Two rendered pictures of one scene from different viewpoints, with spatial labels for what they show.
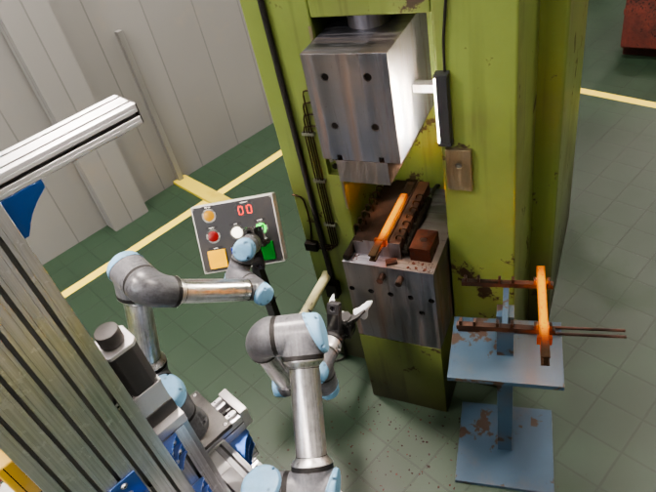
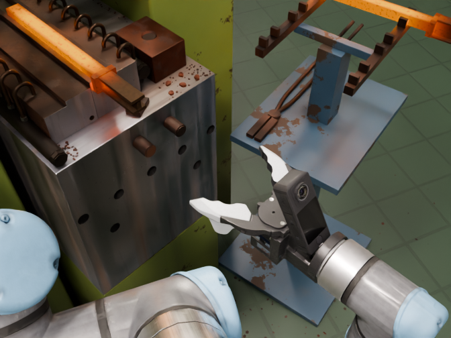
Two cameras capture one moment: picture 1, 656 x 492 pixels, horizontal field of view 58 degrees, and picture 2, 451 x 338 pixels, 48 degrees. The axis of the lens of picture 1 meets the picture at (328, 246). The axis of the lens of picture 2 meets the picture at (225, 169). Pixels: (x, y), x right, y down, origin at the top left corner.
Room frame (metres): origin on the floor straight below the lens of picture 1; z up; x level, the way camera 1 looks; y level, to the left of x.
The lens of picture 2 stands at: (1.40, 0.44, 1.57)
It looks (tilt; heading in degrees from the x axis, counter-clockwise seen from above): 49 degrees down; 282
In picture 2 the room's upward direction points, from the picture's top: straight up
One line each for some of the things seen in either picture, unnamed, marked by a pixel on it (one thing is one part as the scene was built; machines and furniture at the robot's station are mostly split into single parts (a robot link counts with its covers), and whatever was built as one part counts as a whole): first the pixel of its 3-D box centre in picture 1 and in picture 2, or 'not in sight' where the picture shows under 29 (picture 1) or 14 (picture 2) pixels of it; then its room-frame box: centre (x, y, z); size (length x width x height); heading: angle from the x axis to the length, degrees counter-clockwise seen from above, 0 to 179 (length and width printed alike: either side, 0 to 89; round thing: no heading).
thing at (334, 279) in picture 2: (330, 346); (345, 266); (1.32, 0.07, 0.98); 0.08 x 0.05 x 0.08; 58
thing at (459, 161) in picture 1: (459, 169); not in sight; (1.72, -0.52, 1.27); 0.09 x 0.02 x 0.17; 58
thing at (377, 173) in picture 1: (382, 142); not in sight; (1.96, -0.30, 1.32); 0.42 x 0.20 x 0.10; 148
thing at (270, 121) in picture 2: (539, 329); (311, 74); (1.41, -0.70, 0.68); 0.60 x 0.04 x 0.01; 68
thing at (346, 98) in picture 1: (384, 81); not in sight; (1.94, -0.33, 1.56); 0.42 x 0.39 x 0.40; 148
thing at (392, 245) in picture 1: (392, 215); (33, 51); (1.96, -0.30, 0.96); 0.42 x 0.20 x 0.09; 148
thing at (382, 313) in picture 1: (412, 262); (81, 129); (1.94, -0.35, 0.69); 0.56 x 0.38 x 0.45; 148
